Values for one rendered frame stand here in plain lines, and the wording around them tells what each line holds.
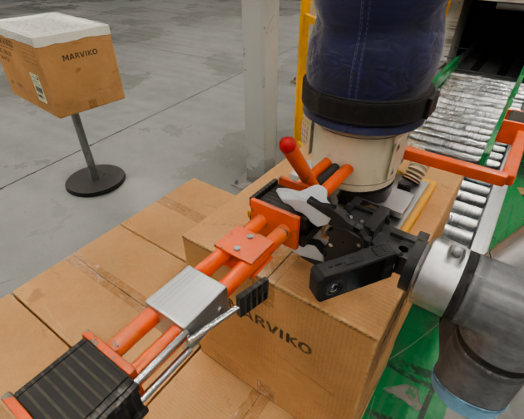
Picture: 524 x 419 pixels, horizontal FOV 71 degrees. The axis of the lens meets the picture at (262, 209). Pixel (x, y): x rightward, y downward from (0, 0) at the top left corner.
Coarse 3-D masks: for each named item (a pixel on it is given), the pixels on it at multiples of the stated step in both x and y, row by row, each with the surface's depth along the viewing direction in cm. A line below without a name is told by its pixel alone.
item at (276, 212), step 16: (256, 192) 56; (272, 192) 57; (256, 208) 54; (272, 208) 52; (288, 208) 54; (272, 224) 53; (288, 224) 51; (304, 224) 51; (288, 240) 53; (304, 240) 52
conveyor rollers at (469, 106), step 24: (456, 72) 282; (456, 96) 241; (480, 96) 241; (504, 96) 241; (432, 120) 214; (456, 120) 214; (480, 120) 215; (432, 144) 188; (456, 144) 188; (480, 144) 189; (504, 144) 190; (480, 192) 156; (456, 216) 140; (456, 240) 134
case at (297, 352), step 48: (240, 192) 83; (192, 240) 70; (432, 240) 75; (240, 288) 68; (288, 288) 60; (384, 288) 60; (240, 336) 78; (288, 336) 67; (336, 336) 58; (384, 336) 59; (288, 384) 76; (336, 384) 65
